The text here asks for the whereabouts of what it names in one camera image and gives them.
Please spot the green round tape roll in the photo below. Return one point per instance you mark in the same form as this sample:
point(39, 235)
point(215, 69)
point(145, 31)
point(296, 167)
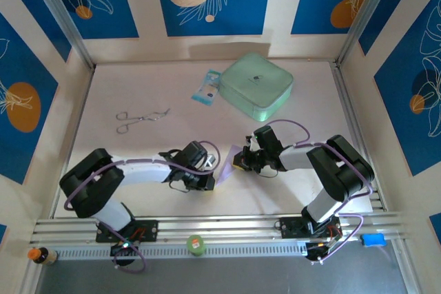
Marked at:
point(196, 244)

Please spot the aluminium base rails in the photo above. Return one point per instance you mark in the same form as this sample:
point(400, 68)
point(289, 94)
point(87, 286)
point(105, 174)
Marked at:
point(220, 230)

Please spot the metal forceps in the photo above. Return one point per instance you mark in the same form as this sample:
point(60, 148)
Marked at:
point(141, 118)

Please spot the blue box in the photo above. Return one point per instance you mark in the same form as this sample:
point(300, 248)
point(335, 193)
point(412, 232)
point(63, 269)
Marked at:
point(372, 240)

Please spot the aluminium corner post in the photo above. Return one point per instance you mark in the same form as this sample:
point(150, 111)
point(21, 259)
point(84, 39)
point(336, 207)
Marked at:
point(362, 15)
point(62, 15)

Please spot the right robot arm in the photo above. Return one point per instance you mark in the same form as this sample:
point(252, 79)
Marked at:
point(344, 170)

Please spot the aluminium side rail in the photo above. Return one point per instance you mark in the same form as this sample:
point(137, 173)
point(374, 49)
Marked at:
point(352, 118)
point(70, 149)

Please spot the blue wipes packet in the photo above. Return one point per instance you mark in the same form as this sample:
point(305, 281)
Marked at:
point(206, 91)

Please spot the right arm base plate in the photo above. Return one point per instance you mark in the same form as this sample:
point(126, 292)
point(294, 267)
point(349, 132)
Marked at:
point(289, 228)

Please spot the brown bottle orange cap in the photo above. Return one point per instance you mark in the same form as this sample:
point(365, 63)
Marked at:
point(41, 255)

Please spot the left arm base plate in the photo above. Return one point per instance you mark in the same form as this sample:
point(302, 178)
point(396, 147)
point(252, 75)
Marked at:
point(148, 230)

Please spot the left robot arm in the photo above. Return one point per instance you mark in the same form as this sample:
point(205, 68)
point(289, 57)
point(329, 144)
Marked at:
point(93, 184)

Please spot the mint green zipper case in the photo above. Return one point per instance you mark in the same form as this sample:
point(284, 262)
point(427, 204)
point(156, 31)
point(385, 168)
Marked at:
point(255, 80)

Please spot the black electronics board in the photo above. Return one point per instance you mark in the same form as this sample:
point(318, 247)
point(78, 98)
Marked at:
point(122, 246)
point(317, 249)

